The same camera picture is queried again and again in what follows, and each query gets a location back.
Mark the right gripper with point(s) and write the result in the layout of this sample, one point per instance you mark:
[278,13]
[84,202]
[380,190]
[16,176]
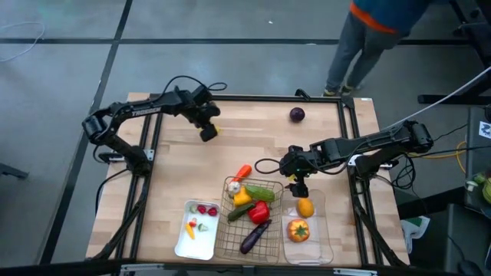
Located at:
[297,163]

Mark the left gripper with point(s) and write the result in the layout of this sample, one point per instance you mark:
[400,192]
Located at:
[201,107]

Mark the orange fruit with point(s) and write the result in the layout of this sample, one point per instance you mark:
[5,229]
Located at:
[305,207]

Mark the light green bitter gourd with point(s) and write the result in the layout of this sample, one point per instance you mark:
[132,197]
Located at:
[260,192]

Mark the orange bell pepper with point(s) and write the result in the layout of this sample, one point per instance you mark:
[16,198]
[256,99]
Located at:
[298,230]

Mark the red bell pepper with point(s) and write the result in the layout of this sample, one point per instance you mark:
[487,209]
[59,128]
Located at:
[259,212]

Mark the orange carrot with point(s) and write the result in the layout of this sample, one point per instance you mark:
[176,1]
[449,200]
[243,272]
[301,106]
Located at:
[242,172]

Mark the yellow bell pepper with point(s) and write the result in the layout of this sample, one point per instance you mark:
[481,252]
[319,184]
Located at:
[241,197]

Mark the white garlic bulb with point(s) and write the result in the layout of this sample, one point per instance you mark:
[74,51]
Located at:
[234,187]

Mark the dark green cucumber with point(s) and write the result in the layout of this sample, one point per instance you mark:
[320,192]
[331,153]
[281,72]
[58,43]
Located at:
[240,211]

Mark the purple eggplant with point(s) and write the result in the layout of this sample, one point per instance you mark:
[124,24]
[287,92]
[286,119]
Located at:
[255,236]

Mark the small red radish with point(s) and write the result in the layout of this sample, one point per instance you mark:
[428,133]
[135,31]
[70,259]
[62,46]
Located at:
[201,209]

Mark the small green white vegetable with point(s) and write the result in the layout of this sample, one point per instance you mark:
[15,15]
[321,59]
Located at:
[193,209]
[202,227]

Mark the small red-capped mushroom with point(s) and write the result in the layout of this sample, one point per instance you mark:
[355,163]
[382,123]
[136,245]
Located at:
[193,222]

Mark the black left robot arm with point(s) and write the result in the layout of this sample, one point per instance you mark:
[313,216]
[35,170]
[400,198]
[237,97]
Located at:
[145,111]

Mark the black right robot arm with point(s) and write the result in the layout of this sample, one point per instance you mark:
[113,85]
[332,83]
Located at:
[368,143]

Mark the clear plastic bin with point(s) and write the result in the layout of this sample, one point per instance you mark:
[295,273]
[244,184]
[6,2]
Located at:
[307,253]

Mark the dark purple onion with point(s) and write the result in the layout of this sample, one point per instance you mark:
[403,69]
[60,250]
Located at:
[297,114]

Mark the white plastic tray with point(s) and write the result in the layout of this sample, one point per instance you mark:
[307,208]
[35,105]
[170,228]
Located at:
[197,247]

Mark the green and white bag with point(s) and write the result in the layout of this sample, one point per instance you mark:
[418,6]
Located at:
[414,228]

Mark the person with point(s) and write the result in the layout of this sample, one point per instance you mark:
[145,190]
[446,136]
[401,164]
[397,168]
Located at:
[360,46]

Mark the dark side table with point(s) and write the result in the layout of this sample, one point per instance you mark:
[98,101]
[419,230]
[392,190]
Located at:
[473,153]

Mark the green toy vegetable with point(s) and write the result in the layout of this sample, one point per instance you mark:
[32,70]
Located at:
[486,189]

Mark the white paper tag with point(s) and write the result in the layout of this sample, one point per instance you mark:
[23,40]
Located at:
[485,129]

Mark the black furniture foot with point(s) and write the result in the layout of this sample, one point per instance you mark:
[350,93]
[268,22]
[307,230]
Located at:
[13,171]

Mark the black metal table frame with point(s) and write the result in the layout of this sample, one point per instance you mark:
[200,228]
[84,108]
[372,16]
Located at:
[261,97]

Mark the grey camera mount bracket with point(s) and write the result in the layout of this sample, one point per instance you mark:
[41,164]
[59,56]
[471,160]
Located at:
[142,268]
[354,272]

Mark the black furniture frame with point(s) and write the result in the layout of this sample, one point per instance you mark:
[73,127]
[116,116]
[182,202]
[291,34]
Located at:
[475,27]

